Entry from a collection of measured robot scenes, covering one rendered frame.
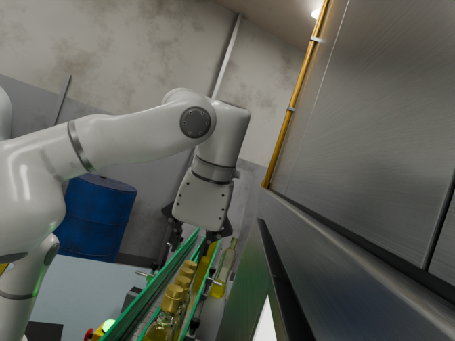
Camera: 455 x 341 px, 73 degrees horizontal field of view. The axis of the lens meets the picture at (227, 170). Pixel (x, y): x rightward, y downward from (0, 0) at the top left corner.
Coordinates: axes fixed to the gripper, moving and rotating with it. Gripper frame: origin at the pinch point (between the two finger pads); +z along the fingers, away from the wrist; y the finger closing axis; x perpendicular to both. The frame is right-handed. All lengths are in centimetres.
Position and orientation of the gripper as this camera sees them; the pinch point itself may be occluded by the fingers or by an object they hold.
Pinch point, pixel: (189, 245)
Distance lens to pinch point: 63.0
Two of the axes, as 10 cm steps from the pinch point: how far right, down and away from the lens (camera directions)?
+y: -9.5, -3.1, 0.4
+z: -2.9, 9.2, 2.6
